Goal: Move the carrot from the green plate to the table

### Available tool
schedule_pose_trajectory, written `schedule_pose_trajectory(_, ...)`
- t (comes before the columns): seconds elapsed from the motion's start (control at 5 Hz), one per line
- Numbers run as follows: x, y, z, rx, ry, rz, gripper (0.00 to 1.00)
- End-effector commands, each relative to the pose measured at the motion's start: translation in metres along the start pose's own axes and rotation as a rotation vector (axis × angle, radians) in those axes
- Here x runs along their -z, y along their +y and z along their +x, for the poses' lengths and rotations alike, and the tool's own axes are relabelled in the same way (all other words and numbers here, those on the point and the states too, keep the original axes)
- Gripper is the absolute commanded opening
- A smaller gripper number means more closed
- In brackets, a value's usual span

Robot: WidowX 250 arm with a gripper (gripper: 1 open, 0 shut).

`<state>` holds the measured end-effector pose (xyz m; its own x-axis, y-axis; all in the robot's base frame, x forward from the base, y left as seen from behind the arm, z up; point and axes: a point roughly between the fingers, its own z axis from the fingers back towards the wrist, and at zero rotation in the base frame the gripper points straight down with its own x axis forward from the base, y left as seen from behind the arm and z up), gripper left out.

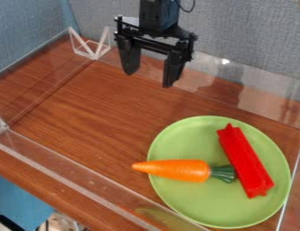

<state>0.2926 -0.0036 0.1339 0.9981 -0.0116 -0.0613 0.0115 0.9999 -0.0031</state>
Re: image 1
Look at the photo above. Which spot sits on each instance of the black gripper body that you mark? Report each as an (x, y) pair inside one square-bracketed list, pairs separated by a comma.
[(131, 35)]

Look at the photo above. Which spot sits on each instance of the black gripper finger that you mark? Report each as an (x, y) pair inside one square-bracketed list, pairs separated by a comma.
[(129, 55), (174, 64)]

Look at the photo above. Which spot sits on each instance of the orange toy carrot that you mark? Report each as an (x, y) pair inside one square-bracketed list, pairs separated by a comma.
[(188, 170)]

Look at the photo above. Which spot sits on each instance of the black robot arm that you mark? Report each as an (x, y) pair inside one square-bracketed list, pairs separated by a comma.
[(158, 14)]

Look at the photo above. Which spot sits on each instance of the green plate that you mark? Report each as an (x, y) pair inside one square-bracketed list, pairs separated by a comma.
[(216, 203)]

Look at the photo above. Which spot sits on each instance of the clear acrylic back barrier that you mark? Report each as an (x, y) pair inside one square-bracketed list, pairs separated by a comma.
[(264, 93)]

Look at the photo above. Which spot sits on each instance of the clear acrylic barrier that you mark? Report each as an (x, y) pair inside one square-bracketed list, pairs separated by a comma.
[(78, 191), (264, 93)]

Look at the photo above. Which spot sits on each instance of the red plastic block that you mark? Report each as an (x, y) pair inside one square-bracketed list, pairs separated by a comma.
[(250, 170)]

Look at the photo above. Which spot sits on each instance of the clear acrylic front barrier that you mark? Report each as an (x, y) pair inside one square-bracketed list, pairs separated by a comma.
[(78, 191)]

